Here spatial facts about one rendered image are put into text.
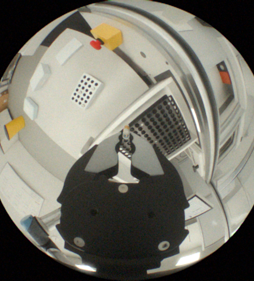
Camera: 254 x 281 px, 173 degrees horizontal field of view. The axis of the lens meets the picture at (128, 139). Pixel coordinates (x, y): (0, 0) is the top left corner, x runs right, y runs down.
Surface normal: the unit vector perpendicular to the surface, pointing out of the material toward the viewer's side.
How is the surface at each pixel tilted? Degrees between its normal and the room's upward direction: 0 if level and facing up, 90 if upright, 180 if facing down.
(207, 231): 90
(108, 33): 0
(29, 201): 90
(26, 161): 90
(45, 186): 90
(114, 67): 0
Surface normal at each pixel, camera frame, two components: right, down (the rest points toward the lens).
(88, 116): 0.03, 0.52
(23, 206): 0.76, -0.57
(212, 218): -0.65, -0.64
